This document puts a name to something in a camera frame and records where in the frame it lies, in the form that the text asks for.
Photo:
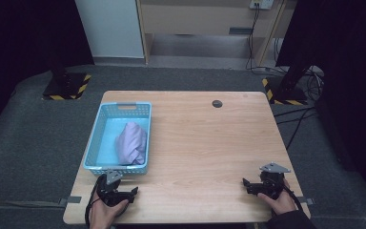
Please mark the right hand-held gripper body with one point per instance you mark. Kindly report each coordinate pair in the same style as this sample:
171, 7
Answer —
271, 183

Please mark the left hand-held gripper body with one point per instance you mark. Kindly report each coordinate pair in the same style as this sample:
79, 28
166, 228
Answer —
109, 191

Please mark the light blue plastic basket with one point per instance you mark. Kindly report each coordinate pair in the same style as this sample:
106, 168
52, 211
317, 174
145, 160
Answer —
108, 149

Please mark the lilac cloth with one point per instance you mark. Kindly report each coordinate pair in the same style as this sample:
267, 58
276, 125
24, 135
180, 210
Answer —
132, 144

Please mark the person's right hand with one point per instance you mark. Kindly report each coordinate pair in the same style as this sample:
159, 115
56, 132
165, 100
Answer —
281, 202

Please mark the person's left hand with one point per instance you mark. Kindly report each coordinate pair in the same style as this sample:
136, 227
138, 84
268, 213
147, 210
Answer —
103, 213

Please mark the grey tape strip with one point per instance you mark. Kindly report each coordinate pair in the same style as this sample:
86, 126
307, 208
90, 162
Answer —
306, 201
71, 200

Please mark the grey round table grommet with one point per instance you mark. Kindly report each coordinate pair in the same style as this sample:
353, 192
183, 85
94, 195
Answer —
217, 103

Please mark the black stand with striped base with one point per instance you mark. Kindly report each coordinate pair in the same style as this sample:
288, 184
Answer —
66, 86
287, 89

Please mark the black curtain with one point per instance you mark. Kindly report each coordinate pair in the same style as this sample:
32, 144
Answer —
349, 79
22, 41

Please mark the white panel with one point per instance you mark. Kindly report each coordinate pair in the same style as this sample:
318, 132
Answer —
111, 28

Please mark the white power strip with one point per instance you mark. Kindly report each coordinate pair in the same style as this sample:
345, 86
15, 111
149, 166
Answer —
262, 4

